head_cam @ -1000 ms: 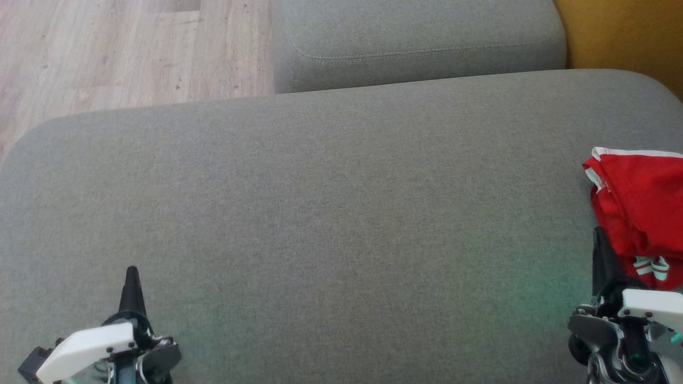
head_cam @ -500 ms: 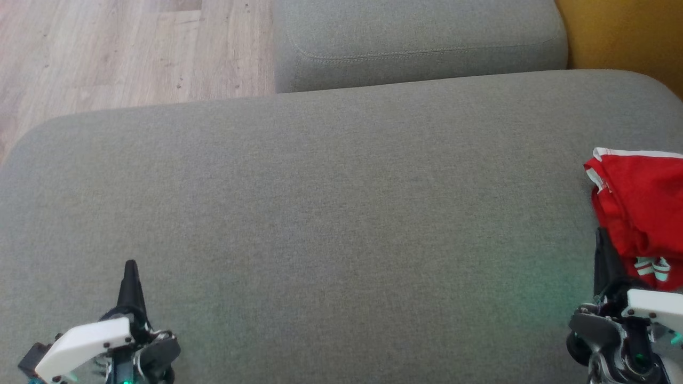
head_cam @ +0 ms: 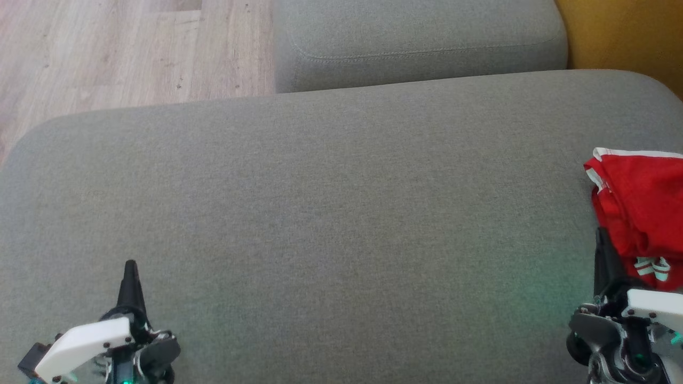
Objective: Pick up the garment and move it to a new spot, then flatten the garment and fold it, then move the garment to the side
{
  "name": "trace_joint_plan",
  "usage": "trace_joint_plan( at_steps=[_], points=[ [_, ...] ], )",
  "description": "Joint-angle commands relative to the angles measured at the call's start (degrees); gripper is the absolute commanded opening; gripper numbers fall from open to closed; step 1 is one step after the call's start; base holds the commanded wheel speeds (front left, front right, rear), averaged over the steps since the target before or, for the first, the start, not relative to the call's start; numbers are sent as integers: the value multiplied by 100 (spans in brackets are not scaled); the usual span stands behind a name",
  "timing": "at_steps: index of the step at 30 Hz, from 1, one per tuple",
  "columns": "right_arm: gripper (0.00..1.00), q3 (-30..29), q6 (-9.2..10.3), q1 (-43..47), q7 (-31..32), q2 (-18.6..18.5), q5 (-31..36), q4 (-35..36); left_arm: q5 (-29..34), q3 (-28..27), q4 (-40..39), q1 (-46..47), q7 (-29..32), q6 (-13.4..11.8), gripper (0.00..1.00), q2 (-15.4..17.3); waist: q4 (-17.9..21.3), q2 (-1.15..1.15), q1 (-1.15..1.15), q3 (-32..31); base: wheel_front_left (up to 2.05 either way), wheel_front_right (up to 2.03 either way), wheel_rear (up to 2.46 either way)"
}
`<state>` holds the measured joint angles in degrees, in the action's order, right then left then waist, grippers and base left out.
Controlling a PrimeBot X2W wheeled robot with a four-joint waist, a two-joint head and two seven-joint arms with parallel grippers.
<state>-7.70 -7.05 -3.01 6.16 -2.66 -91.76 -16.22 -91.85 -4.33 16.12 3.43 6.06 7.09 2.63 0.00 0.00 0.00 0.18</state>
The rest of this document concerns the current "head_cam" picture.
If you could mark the yellow sofa backrest cushion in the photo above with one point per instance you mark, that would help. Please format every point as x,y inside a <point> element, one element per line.
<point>629,37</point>

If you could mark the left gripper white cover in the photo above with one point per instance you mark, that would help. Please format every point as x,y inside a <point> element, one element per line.
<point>85,344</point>

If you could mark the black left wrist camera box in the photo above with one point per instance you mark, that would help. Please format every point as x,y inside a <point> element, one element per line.
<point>33,361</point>

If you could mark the red basketball jersey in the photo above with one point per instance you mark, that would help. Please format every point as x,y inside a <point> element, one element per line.
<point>645,202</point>

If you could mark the large grey sofa seat cushion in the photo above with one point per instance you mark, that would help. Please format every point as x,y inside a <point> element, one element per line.
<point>341,213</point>

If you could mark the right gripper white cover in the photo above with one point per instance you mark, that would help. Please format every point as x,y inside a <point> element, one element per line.
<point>656,309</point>

